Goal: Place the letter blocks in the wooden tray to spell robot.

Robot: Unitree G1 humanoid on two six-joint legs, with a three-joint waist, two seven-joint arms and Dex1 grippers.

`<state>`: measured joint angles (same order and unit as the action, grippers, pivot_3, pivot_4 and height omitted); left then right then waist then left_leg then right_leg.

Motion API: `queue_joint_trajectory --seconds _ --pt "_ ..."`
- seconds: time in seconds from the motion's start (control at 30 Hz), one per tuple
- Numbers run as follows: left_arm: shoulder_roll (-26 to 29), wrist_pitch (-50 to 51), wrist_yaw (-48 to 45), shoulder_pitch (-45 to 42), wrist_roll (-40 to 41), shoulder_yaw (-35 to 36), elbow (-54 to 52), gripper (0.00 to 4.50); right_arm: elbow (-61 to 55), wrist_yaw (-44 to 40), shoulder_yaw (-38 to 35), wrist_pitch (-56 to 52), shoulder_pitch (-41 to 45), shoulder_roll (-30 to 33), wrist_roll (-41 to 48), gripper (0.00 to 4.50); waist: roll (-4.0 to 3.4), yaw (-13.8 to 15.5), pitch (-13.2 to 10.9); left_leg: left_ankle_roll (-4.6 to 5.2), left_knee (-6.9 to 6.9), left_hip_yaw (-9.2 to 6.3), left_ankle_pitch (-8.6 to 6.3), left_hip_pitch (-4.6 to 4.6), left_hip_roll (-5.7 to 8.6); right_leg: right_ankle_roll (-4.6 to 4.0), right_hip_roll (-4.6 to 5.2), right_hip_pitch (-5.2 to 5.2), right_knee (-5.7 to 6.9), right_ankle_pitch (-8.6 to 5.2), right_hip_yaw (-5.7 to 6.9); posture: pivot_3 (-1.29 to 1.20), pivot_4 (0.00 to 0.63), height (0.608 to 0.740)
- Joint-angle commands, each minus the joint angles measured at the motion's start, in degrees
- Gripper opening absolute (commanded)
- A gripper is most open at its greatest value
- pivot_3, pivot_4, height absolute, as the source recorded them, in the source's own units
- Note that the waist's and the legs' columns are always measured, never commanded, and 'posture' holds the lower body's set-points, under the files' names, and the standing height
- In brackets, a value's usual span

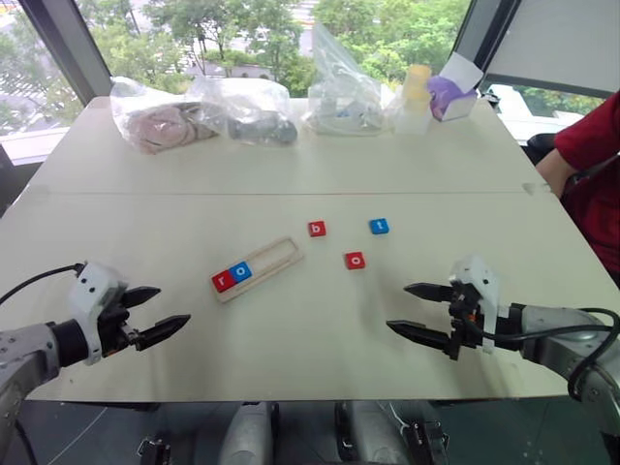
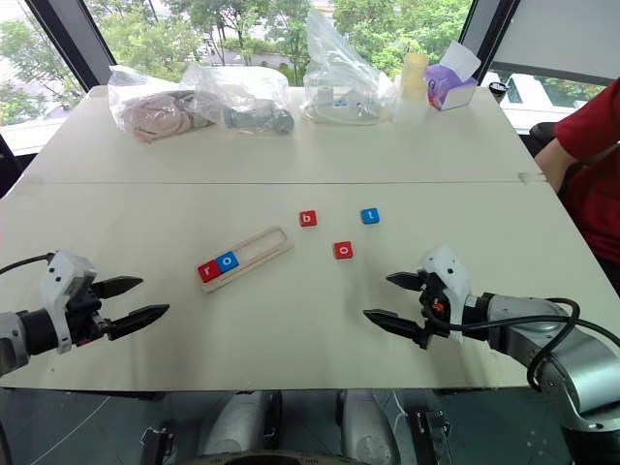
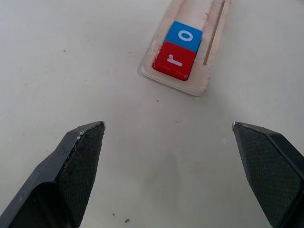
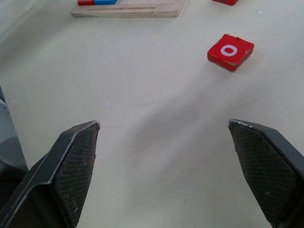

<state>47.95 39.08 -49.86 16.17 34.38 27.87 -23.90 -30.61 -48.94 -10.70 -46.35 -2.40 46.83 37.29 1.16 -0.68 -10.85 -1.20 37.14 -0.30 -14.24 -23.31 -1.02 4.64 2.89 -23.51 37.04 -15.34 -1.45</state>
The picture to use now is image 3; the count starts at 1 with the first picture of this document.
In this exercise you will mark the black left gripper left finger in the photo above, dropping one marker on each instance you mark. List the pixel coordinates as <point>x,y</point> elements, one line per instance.
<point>71,171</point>

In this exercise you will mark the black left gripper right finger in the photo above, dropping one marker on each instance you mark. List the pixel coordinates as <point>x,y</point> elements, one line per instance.
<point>268,171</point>

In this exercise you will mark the pale wooden tile rack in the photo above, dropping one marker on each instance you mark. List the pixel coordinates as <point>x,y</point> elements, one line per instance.
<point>211,47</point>

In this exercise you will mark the red letter tile r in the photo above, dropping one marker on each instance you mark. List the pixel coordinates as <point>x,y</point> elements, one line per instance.
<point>174,61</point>

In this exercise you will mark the blue letter tile o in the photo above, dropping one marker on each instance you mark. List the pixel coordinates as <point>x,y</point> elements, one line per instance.
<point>184,35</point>

